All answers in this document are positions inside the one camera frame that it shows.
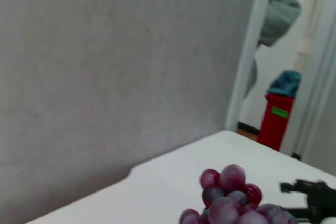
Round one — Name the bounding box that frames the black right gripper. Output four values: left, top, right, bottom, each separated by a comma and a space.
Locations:
280, 179, 336, 223

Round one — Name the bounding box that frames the dark red grape bunch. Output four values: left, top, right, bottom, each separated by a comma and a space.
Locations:
179, 164, 299, 224

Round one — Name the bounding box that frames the red trash bin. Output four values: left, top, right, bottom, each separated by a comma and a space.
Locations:
257, 93, 295, 152

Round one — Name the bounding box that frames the teal trash bag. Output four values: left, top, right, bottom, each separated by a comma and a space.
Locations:
267, 69, 302, 98

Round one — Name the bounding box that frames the white partition post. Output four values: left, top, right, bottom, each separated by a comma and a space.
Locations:
225, 0, 276, 133

